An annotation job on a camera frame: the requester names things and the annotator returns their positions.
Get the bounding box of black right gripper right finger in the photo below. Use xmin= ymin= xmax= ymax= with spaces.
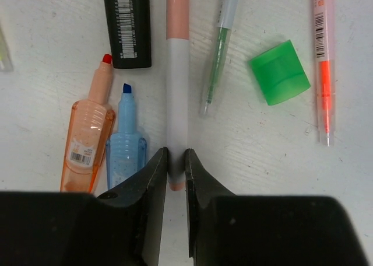
xmin=185 ymin=149 xmax=242 ymax=265

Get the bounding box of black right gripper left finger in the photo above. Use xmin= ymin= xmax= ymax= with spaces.
xmin=66 ymin=146 xmax=169 ymax=266

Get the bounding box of pink and white pen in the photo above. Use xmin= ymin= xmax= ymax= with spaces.
xmin=166 ymin=0 xmax=189 ymax=191

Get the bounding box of blue transparent highlighter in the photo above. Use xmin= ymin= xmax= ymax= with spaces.
xmin=106 ymin=83 xmax=147 ymax=190

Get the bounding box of orange transparent highlighter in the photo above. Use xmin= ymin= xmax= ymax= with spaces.
xmin=60 ymin=54 xmax=116 ymax=193

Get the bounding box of green translucent cap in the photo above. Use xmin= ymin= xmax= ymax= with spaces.
xmin=248 ymin=40 xmax=311 ymax=106

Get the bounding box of clear orange gel pen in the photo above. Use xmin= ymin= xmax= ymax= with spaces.
xmin=312 ymin=0 xmax=336 ymax=146

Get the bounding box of black highlighter green cap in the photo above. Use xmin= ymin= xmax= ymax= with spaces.
xmin=104 ymin=0 xmax=152 ymax=69

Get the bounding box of clear yellow gel pen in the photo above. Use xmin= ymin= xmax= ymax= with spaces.
xmin=0 ymin=29 xmax=14 ymax=72

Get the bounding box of clear green gel pen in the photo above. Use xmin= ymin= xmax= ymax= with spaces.
xmin=200 ymin=0 xmax=239 ymax=116

